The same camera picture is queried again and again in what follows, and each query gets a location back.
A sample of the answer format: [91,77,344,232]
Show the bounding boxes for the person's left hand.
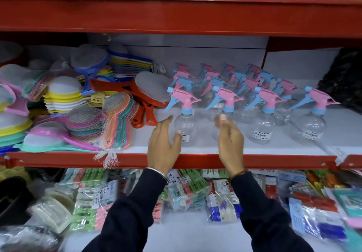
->
[147,115,182,176]

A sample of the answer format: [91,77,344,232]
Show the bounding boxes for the person's right hand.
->
[214,114,245,179]

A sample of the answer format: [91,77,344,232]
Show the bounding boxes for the person's right forearm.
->
[229,172,315,252]

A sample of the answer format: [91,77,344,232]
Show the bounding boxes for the person's left forearm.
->
[82,169,170,252]

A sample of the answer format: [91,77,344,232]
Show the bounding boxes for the silver wrist bangle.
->
[145,167,170,183]

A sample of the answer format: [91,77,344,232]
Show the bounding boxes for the group of pink-blue spray bottles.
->
[163,63,341,148]

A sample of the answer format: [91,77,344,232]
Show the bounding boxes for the thin brown wrist bangle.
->
[227,169,249,185]

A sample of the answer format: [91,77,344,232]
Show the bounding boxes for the pile of clothes peg packets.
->
[61,168,362,252]

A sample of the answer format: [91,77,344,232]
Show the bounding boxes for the stack of orange mesh strainers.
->
[89,70,173,128]

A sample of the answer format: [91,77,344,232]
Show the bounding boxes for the netted bundle of long strainers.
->
[94,92,140,170]

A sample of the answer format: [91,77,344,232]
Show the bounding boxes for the yellow paper tag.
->
[90,92,106,106]

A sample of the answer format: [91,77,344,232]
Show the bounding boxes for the netted bundle of round strainers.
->
[64,104,108,143]

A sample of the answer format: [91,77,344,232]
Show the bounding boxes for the red metal shelf rack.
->
[0,0,362,171]

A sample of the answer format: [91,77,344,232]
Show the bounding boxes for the blue mesh strainer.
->
[70,44,116,97]

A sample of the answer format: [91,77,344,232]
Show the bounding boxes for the stack of yellow white strainers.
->
[42,76,86,114]

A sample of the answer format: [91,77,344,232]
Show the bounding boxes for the white shelf label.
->
[327,147,349,166]

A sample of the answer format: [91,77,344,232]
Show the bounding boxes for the pink mesh strainer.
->
[27,121,103,152]

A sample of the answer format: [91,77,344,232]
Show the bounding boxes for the black patterned bag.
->
[317,47,362,115]

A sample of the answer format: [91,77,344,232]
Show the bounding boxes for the teal mesh strainer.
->
[13,133,100,154]

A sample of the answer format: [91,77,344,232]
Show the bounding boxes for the bag of cream plastic items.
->
[27,186,76,234]

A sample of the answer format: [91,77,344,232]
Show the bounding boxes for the pile of pastel mesh strainers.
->
[0,60,71,156]

